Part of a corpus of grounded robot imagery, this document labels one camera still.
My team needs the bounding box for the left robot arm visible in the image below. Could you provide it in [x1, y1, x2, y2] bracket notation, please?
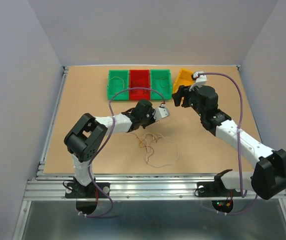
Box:
[64, 99, 170, 197]

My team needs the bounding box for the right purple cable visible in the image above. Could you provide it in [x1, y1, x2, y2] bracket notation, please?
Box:
[195, 72, 258, 217]

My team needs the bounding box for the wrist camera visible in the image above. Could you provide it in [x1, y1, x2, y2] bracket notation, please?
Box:
[189, 71, 207, 92]
[154, 107, 170, 122]

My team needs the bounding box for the yellow bin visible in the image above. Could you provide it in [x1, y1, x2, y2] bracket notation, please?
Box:
[172, 68, 194, 94]

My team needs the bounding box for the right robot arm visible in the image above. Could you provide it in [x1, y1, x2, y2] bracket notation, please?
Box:
[172, 85, 286, 200]

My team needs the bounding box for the brown wire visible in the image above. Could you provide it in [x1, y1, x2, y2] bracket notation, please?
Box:
[152, 76, 171, 97]

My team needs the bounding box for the right green bin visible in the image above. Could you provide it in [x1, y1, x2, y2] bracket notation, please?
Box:
[150, 69, 172, 100]

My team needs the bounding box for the purple cable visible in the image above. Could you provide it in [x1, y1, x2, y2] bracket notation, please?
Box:
[79, 87, 167, 218]
[195, 72, 258, 217]

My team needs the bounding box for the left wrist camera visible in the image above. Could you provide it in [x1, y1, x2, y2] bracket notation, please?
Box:
[154, 107, 170, 122]

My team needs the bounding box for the green bin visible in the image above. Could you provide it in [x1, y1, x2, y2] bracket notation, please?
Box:
[150, 69, 172, 100]
[107, 69, 129, 100]

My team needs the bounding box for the wire bundle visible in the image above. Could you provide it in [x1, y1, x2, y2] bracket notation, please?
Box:
[130, 127, 164, 154]

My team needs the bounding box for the left green bin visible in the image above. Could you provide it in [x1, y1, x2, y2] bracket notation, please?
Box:
[107, 69, 129, 100]

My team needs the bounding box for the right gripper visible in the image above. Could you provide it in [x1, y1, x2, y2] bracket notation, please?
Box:
[172, 82, 205, 117]

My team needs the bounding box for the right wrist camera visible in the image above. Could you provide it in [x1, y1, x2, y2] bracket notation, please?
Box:
[189, 71, 207, 92]

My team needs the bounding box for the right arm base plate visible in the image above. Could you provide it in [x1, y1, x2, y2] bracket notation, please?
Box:
[194, 181, 241, 198]

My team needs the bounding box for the red wire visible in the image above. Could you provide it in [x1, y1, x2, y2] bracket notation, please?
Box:
[130, 78, 150, 97]

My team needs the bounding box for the red bin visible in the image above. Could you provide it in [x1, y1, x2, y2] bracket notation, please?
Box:
[129, 69, 150, 101]

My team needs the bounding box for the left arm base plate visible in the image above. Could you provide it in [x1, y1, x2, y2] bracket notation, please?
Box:
[62, 181, 107, 199]

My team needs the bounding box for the white wire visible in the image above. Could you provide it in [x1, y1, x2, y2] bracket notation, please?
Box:
[142, 132, 180, 169]

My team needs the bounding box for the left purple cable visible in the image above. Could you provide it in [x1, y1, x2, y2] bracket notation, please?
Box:
[79, 87, 167, 218]

